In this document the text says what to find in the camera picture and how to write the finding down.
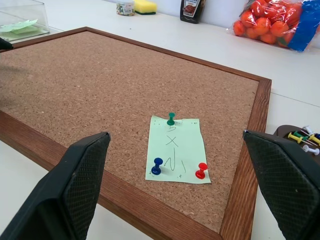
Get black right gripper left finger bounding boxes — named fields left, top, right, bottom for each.
left=0, top=131, right=112, bottom=240

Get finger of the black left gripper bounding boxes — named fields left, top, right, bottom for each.
left=0, top=37, right=14, bottom=51

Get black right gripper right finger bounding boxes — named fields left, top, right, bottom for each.
left=242, top=129, right=320, bottom=240

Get yellow push pin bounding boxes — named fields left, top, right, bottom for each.
left=287, top=132, right=304, bottom=145
left=307, top=133, right=320, bottom=146

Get blue push pin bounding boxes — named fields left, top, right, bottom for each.
left=150, top=157, right=164, bottom=176

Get red push pin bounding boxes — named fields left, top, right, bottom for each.
left=194, top=162, right=209, bottom=180

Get wooden framed cork board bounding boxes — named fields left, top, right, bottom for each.
left=0, top=26, right=273, bottom=240

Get light green paper note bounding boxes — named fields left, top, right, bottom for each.
left=145, top=114, right=212, bottom=184

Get small sprinkles jar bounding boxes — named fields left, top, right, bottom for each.
left=115, top=0, right=136, bottom=17

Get light green paper sheets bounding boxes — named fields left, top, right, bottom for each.
left=0, top=18, right=39, bottom=35

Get clear plastic box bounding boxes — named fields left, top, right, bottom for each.
left=0, top=0, right=51, bottom=44

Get brown pin tray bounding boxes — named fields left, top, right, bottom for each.
left=273, top=124, right=320, bottom=161

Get yellow green sponge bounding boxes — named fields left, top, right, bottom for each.
left=134, top=0, right=158, bottom=16

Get bag of oranges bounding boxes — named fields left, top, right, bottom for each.
left=226, top=0, right=320, bottom=53

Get dark sauce bottle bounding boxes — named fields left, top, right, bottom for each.
left=179, top=0, right=205, bottom=25

